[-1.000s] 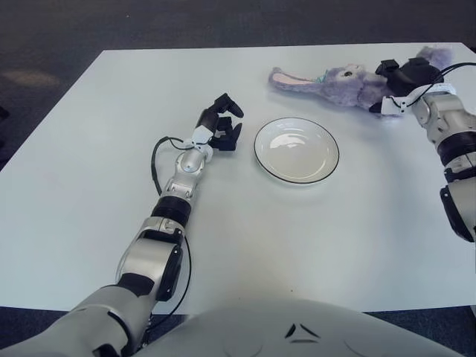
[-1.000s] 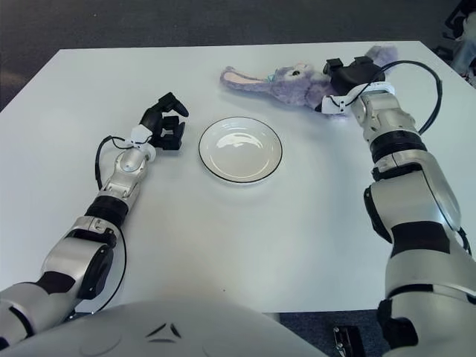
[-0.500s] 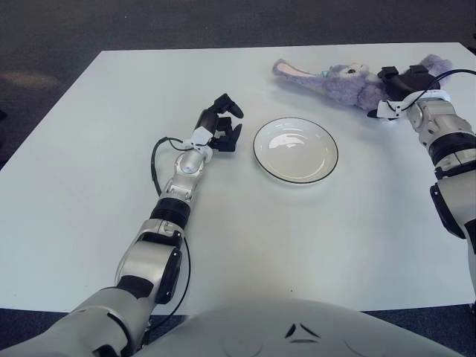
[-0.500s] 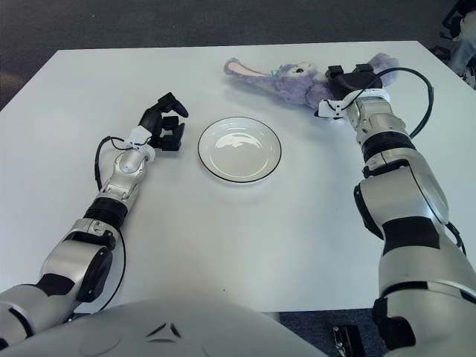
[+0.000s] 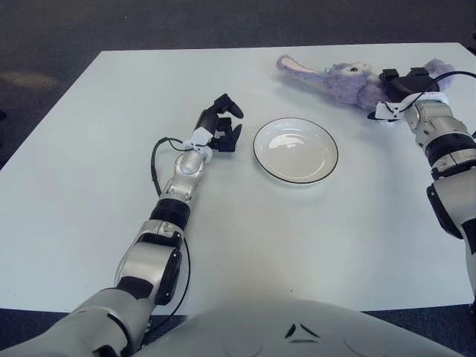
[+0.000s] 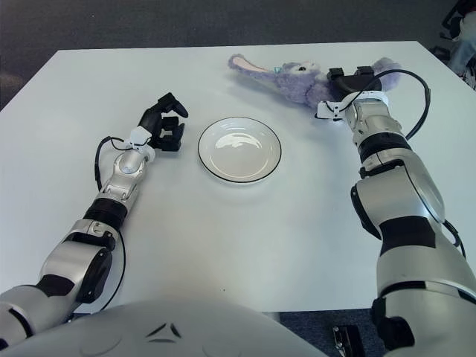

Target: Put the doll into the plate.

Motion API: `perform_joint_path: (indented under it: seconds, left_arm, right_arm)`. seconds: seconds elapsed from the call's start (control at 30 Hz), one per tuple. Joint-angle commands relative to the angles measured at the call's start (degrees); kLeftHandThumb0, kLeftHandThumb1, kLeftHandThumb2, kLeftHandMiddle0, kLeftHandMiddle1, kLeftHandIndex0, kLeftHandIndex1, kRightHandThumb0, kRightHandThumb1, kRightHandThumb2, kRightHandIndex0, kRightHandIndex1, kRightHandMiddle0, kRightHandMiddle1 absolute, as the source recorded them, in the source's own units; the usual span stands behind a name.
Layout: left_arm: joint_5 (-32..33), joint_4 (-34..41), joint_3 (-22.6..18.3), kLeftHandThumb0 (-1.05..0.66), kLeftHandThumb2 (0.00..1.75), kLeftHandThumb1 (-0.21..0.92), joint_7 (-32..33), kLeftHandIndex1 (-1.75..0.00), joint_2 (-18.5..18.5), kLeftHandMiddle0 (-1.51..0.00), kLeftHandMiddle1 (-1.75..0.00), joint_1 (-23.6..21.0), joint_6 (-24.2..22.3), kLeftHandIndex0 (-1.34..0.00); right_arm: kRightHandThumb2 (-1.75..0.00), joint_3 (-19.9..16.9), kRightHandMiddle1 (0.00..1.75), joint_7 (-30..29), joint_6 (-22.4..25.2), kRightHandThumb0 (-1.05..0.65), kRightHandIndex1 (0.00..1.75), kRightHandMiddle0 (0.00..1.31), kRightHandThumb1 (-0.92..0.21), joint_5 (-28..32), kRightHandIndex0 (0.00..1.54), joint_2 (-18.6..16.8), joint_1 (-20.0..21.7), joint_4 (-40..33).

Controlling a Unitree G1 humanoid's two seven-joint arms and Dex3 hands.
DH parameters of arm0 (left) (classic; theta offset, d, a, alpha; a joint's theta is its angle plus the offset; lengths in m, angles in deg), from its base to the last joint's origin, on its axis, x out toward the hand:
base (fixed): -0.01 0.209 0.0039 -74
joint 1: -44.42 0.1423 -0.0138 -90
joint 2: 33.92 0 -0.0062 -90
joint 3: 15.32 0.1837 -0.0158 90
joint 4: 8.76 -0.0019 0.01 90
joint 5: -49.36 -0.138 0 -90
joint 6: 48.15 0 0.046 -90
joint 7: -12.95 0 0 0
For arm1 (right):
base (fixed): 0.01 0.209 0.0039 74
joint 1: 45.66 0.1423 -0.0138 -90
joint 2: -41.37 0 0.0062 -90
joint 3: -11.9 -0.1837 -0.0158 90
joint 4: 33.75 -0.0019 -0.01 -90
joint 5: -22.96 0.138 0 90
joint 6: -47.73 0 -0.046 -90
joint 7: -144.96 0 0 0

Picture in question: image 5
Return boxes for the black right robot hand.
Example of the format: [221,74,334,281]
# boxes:
[379,67,442,103]

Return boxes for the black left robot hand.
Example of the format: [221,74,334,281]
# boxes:
[193,93,245,152]

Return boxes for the purple plush bunny doll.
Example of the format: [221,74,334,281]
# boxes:
[274,54,457,113]

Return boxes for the white plate with black rim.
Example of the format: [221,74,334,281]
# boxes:
[252,117,340,186]

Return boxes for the grey robot torso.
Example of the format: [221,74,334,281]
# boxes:
[129,297,476,357]

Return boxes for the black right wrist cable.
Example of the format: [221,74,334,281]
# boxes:
[401,70,476,112]

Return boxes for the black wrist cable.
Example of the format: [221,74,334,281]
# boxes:
[401,70,476,112]
[150,137,194,196]

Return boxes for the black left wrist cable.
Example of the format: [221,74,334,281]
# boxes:
[150,137,194,196]

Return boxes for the thin black elbow cable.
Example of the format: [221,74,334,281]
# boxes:
[148,237,191,330]

